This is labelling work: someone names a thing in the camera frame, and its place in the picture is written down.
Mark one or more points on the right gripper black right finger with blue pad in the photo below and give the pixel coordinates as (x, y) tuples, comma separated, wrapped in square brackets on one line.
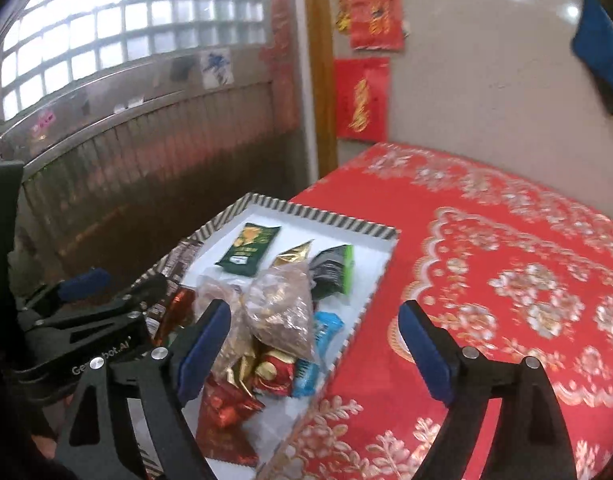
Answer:
[(531, 440)]

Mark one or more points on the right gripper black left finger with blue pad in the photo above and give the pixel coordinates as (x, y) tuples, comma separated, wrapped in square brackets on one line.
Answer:
[(97, 440)]

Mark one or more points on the red foil snack packet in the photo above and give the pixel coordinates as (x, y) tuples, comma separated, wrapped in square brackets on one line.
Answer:
[(224, 408)]

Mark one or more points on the dark brown chocolate bar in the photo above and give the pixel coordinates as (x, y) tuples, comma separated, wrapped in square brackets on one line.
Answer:
[(172, 267)]

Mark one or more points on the red gold candy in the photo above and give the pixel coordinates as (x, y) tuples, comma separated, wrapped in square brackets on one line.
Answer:
[(274, 373)]

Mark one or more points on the clear bag of candies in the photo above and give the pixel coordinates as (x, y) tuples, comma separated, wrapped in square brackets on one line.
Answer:
[(280, 312)]

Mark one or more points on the gold foil snack bag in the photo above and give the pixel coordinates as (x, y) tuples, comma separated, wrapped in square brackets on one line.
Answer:
[(295, 254)]

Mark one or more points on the brown metal gate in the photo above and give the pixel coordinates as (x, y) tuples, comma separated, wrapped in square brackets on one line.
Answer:
[(119, 170)]

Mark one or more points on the red floral tablecloth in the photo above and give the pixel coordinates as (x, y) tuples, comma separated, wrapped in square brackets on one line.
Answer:
[(506, 266)]

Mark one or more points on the dark green snack packet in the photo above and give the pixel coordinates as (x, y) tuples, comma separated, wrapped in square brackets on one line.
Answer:
[(244, 256)]

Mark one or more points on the light blue snack packet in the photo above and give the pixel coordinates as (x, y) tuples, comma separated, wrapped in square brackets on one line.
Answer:
[(327, 326)]

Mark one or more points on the striped white snack tray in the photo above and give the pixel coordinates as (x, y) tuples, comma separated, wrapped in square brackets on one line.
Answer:
[(310, 437)]

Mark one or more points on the black green snack packet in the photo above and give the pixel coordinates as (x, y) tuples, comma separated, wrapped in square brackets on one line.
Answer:
[(331, 272)]

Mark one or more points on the glass block window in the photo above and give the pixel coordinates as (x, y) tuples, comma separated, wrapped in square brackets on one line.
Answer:
[(53, 44)]

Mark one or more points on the lower red paper poster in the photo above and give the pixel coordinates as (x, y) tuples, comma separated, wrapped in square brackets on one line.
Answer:
[(362, 98)]

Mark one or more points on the red paper poster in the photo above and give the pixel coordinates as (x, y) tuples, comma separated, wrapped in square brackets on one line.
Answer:
[(376, 25), (362, 98)]

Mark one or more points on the upper red paper poster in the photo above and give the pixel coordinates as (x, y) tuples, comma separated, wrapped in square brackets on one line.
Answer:
[(376, 25)]

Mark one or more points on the blue cloth on wall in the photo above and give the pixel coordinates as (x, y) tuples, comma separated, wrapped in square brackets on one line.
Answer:
[(593, 47)]

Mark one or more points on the wooden door frame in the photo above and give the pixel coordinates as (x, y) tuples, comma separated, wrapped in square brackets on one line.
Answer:
[(319, 26)]

